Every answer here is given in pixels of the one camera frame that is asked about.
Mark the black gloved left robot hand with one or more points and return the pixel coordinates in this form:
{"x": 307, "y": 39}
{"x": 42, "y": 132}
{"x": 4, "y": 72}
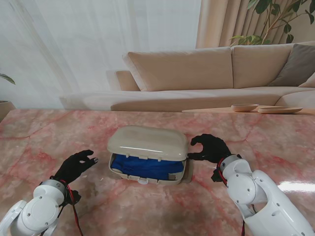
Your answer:
{"x": 73, "y": 167}

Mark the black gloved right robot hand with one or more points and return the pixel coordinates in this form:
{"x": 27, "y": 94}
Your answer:
{"x": 214, "y": 147}

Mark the beige suitcase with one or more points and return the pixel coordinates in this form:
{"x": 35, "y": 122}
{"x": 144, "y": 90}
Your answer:
{"x": 147, "y": 145}

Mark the blue shirt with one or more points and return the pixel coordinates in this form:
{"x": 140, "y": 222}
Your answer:
{"x": 147, "y": 167}

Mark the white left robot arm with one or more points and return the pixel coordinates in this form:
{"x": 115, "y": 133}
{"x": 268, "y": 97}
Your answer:
{"x": 34, "y": 211}

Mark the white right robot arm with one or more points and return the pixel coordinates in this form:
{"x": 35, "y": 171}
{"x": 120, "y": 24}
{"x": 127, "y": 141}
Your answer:
{"x": 261, "y": 194}

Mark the light wooden coffee table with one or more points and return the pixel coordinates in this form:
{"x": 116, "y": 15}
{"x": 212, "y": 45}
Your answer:
{"x": 209, "y": 110}

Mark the round wooden bowl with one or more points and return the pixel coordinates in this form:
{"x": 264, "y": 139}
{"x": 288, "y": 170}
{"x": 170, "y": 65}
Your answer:
{"x": 244, "y": 107}

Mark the flat wooden tray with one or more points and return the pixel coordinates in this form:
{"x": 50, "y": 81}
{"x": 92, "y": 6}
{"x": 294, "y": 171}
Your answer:
{"x": 280, "y": 110}

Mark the beige sofa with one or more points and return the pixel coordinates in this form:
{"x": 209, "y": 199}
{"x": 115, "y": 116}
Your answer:
{"x": 197, "y": 66}

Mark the beige plant pot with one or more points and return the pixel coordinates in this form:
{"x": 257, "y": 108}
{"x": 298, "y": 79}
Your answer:
{"x": 6, "y": 108}

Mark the single green plant leaf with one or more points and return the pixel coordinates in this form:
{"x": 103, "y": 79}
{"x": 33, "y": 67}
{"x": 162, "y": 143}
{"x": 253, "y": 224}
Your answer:
{"x": 8, "y": 78}

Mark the grey cushion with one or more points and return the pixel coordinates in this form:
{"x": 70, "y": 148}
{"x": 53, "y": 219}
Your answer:
{"x": 295, "y": 66}

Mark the white sheer curtain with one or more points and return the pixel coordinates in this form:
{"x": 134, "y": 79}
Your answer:
{"x": 98, "y": 49}

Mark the beige curtain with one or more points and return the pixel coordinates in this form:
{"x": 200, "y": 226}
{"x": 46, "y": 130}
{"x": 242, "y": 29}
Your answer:
{"x": 221, "y": 22}

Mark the tall green leafy plant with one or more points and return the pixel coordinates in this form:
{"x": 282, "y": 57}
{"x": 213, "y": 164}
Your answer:
{"x": 288, "y": 27}

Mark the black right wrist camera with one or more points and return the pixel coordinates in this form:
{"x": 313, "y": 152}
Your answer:
{"x": 216, "y": 175}

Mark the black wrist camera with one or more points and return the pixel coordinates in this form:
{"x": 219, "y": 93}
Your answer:
{"x": 75, "y": 196}
{"x": 216, "y": 175}

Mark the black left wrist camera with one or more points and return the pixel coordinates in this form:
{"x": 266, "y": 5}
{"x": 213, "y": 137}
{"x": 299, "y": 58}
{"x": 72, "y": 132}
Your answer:
{"x": 75, "y": 196}

